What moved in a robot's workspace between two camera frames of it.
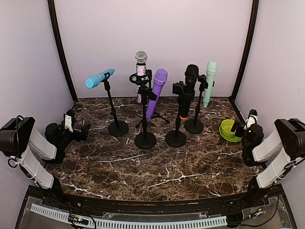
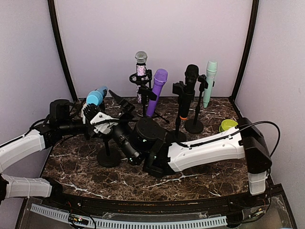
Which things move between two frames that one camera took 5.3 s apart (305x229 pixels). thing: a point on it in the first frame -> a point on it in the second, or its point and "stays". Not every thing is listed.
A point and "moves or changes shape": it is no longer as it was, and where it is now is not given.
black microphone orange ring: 191,76 stays
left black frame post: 51,7 stays
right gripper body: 240,127 -> 112,119
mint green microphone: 211,73 stays
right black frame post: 255,7 stays
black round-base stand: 196,126 stays
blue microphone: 91,80 -> 96,96
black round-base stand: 117,128 moves or changes shape
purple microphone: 160,77 stays
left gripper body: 78,137 -> 85,118
